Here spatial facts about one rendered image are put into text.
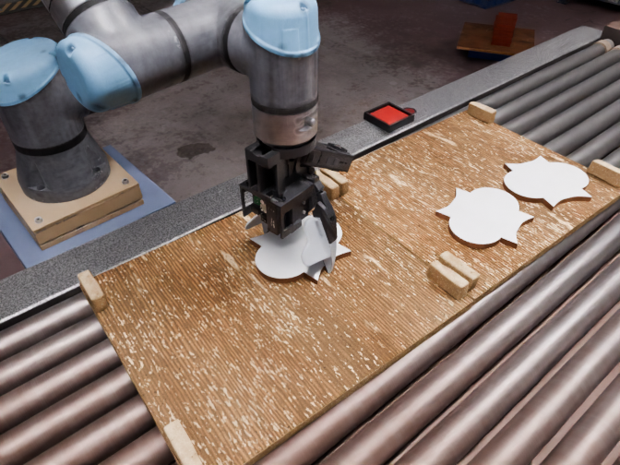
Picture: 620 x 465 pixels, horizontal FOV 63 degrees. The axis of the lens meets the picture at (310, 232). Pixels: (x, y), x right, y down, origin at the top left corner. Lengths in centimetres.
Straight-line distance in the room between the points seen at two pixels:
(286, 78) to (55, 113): 46
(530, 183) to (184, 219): 58
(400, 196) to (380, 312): 26
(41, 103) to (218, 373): 49
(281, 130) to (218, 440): 34
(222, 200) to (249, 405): 40
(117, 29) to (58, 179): 44
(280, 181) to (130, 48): 21
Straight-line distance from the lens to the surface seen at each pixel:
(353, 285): 70
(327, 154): 64
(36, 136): 90
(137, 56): 54
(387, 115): 110
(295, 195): 61
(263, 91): 55
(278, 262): 71
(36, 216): 95
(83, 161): 94
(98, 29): 55
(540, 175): 96
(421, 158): 96
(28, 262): 94
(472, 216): 82
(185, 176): 258
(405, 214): 82
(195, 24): 58
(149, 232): 84
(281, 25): 51
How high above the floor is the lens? 145
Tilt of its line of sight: 42 degrees down
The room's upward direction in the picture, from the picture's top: straight up
